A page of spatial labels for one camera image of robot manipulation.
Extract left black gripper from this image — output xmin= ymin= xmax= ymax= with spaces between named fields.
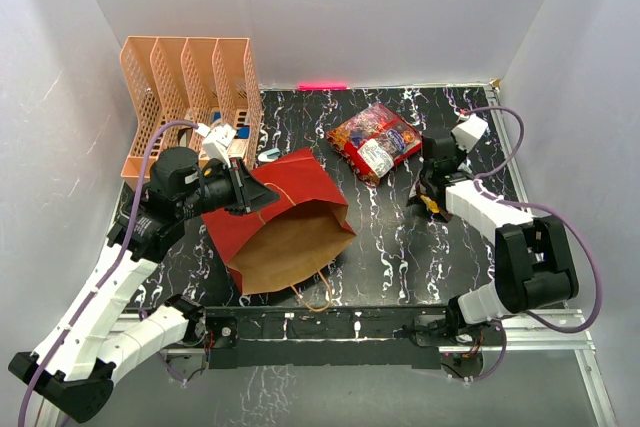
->
xmin=177 ymin=156 xmax=280 ymax=219

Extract brown chocolate candy packet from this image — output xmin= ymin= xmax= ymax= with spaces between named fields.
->
xmin=407 ymin=181 xmax=424 ymax=206

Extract yellow snack packet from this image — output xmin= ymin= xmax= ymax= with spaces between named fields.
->
xmin=420 ymin=195 xmax=440 ymax=214

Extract red paper bag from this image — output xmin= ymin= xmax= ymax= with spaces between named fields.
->
xmin=202 ymin=148 xmax=356 ymax=312

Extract large red snack bag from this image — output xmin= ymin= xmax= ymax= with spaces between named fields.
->
xmin=327 ymin=103 xmax=422 ymax=186

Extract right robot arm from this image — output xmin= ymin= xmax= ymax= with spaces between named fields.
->
xmin=409 ymin=134 xmax=579 ymax=344

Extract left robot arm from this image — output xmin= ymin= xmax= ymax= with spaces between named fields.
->
xmin=8 ymin=147 xmax=279 ymax=423

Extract small blue white stapler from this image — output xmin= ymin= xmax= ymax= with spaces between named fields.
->
xmin=258 ymin=148 xmax=281 ymax=163

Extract orange plastic file organizer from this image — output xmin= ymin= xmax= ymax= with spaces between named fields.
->
xmin=120 ymin=36 xmax=263 ymax=188

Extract pink marker strip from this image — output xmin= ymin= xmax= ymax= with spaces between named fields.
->
xmin=297 ymin=81 xmax=348 ymax=91

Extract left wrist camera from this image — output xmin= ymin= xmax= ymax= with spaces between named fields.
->
xmin=195 ymin=123 xmax=236 ymax=166

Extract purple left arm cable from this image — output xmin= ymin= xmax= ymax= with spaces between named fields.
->
xmin=17 ymin=120 xmax=201 ymax=427

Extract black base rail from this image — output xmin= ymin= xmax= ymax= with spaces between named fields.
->
xmin=206 ymin=306 xmax=480 ymax=369

